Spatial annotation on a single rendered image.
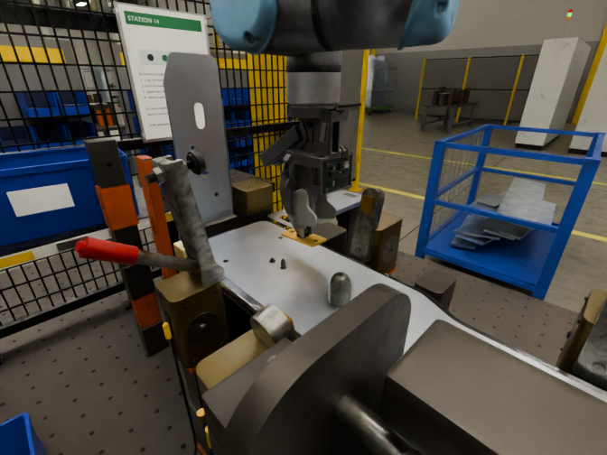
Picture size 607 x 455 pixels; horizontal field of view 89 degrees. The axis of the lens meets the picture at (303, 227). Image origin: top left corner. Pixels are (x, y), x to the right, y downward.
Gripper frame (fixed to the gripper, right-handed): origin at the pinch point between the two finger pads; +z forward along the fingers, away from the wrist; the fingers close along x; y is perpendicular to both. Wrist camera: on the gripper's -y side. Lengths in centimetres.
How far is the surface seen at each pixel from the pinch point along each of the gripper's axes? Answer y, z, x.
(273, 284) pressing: 2.7, 6.0, -9.4
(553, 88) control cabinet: -96, -9, 762
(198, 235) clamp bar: 1.8, -6.2, -19.8
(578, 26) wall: -183, -173, 1379
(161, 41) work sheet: -54, -32, 3
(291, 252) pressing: -2.9, 6.1, -0.4
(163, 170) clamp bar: 1.5, -14.7, -22.2
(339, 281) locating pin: 13.2, 1.8, -6.0
